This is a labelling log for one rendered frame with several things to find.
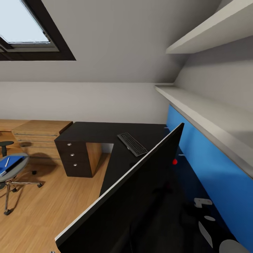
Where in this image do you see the folder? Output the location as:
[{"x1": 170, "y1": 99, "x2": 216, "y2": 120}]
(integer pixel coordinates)
[{"x1": 0, "y1": 156, "x2": 24, "y2": 177}]

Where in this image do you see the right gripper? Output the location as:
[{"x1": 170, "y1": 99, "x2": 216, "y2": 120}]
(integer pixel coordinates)
[{"x1": 183, "y1": 203, "x2": 210, "y2": 219}]

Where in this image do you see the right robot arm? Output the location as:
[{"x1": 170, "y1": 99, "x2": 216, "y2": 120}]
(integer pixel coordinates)
[{"x1": 183, "y1": 198, "x2": 251, "y2": 253}]

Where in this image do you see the keyboard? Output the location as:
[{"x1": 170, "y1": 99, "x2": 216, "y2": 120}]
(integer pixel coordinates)
[{"x1": 118, "y1": 132, "x2": 148, "y2": 157}]

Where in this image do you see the swivel chair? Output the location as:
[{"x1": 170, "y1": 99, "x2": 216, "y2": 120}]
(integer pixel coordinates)
[{"x1": 0, "y1": 141, "x2": 42, "y2": 215}]

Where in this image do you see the monitor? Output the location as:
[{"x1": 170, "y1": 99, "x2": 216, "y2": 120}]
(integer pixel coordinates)
[{"x1": 55, "y1": 123, "x2": 184, "y2": 253}]

